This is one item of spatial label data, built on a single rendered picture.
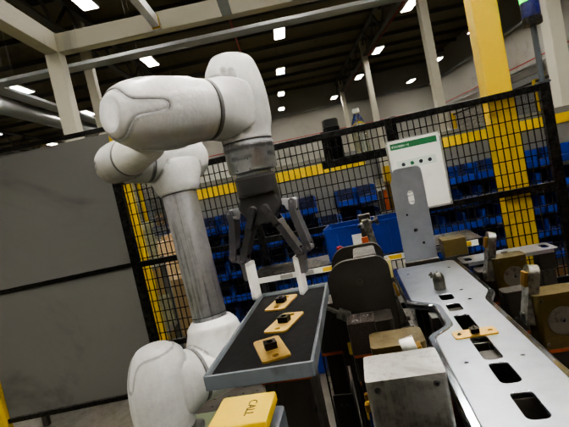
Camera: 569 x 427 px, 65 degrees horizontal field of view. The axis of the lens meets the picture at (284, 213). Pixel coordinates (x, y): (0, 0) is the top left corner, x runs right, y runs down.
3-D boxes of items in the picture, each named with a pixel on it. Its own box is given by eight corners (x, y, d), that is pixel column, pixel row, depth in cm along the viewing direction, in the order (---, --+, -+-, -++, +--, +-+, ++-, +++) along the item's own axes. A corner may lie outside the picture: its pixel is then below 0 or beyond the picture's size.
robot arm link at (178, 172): (186, 400, 129) (245, 369, 144) (216, 407, 117) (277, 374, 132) (124, 145, 131) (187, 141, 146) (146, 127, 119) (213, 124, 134)
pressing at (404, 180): (438, 257, 160) (420, 163, 158) (406, 263, 162) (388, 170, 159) (437, 256, 161) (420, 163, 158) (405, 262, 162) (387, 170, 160)
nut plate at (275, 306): (284, 309, 77) (282, 303, 77) (264, 312, 79) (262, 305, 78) (298, 295, 85) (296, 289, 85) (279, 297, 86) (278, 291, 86)
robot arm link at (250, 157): (261, 135, 74) (268, 170, 74) (278, 137, 83) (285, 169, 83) (213, 147, 77) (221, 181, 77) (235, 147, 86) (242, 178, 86)
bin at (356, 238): (406, 250, 169) (400, 216, 168) (328, 262, 176) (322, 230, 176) (406, 241, 185) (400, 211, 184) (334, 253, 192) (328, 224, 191)
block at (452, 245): (483, 335, 158) (465, 236, 155) (461, 338, 159) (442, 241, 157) (477, 327, 166) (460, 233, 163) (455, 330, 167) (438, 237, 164)
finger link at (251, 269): (247, 263, 81) (244, 263, 82) (256, 300, 82) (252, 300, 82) (254, 259, 84) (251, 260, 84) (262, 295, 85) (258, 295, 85)
